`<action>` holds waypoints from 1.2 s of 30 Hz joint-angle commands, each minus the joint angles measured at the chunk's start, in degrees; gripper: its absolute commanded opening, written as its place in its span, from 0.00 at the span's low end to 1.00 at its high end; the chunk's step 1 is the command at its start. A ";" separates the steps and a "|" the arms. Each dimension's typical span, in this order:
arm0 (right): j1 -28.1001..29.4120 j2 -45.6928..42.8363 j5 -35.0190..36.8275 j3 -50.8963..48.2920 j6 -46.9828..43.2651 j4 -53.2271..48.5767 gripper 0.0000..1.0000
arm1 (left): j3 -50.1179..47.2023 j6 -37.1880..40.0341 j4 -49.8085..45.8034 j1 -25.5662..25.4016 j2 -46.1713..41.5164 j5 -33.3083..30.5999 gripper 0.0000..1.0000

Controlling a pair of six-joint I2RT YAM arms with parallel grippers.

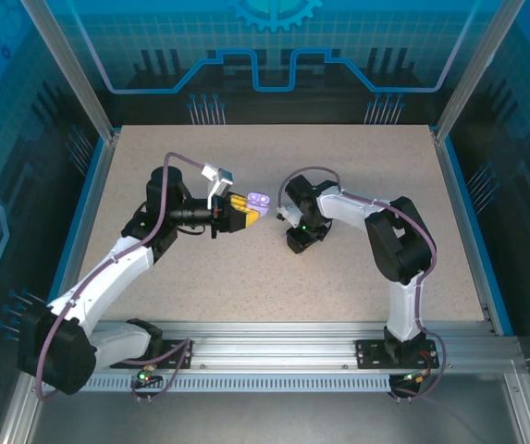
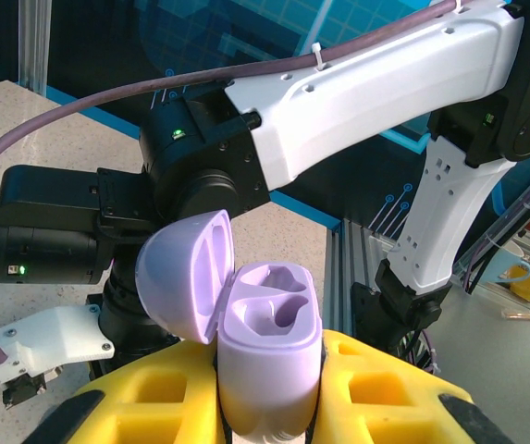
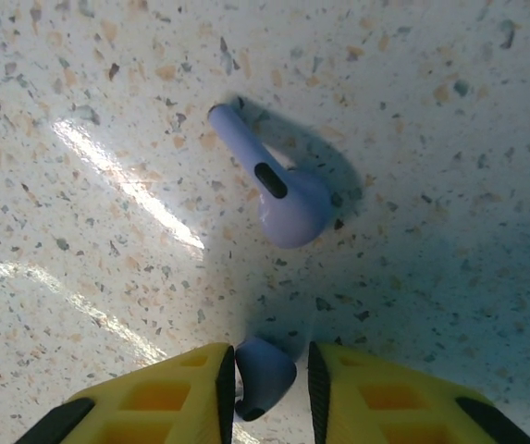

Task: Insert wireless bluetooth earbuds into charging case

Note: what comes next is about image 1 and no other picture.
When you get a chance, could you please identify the purple earbud charging case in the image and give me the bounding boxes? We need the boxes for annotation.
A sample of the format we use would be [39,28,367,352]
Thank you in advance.
[246,191,273,219]

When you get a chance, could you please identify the blue table edging strip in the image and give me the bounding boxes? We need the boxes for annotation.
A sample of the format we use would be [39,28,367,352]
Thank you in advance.
[46,137,108,302]

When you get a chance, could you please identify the connector with green light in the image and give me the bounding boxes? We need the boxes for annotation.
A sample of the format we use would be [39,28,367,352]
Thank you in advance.
[129,364,164,386]

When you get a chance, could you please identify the connector with orange light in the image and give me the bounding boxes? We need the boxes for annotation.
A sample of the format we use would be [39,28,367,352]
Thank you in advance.
[391,369,432,388]

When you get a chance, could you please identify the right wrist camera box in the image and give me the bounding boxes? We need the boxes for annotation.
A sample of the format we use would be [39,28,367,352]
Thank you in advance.
[275,204,301,227]

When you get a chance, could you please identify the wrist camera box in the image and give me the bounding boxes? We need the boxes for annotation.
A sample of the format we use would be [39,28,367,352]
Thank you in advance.
[200,161,237,210]
[275,204,301,227]

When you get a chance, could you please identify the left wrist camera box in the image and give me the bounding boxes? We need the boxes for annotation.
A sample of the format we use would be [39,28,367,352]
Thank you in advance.
[200,161,237,210]

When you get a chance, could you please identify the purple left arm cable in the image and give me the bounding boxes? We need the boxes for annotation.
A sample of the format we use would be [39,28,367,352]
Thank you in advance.
[35,151,208,403]

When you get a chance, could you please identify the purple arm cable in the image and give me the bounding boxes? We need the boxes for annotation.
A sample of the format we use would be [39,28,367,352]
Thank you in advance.
[35,151,208,403]
[277,166,446,403]

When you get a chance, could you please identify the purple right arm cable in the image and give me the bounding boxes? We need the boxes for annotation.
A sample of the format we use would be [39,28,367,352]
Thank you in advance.
[277,166,446,403]

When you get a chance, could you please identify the aluminium table side rail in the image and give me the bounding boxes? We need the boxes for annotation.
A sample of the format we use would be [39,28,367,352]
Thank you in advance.
[432,131,498,325]
[58,131,120,302]

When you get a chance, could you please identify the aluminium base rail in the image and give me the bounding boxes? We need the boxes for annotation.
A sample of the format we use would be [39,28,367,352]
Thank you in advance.
[92,320,520,374]

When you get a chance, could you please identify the slotted grey cable duct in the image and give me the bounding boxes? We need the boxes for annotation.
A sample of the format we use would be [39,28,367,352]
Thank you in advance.
[41,373,395,395]

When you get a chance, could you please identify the aluminium frame post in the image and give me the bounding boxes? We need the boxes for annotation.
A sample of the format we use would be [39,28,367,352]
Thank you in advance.
[18,0,118,142]
[432,0,527,142]

